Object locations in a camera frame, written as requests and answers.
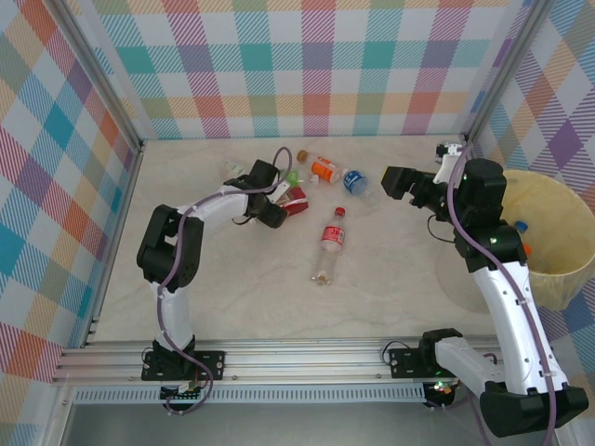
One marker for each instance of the red drink carton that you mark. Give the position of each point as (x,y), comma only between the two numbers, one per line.
(296,203)

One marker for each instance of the green label bottle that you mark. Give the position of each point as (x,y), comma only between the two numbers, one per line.
(293,177)

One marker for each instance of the blue label bottle white cap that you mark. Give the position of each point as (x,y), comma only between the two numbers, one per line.
(521,226)

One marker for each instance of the red label cola bottle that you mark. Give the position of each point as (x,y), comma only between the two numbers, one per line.
(333,234)

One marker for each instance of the orange label bottle brown cap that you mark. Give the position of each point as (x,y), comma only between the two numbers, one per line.
(324,168)

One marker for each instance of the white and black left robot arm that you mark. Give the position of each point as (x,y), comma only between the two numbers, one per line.
(218,204)

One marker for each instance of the yellow plastic bin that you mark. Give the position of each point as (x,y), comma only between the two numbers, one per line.
(553,218)

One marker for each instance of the round waste bin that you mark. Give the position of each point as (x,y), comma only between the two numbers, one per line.
(465,288)

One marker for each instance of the small green white carton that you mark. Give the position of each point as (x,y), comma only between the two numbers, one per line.
(231,166)

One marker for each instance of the crushed blue label bottle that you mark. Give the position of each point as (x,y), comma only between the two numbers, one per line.
(354,181)

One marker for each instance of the small circuit board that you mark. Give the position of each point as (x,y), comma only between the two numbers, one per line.
(181,396)
(439,388)

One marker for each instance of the aluminium frame post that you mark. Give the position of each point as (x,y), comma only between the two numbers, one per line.
(100,79)
(504,69)

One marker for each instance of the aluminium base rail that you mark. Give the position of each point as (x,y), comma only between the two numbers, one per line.
(302,360)

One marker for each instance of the aluminium table edge rail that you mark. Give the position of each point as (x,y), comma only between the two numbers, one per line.
(116,241)

